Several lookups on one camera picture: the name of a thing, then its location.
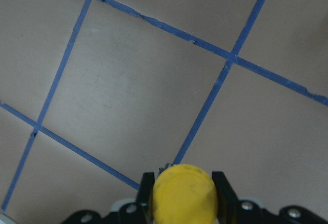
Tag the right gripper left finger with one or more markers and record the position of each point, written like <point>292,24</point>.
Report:
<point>145,196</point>

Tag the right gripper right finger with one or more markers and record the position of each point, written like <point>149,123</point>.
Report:
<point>227,198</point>

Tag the yellow push button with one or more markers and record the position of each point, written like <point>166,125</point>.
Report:
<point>184,194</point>

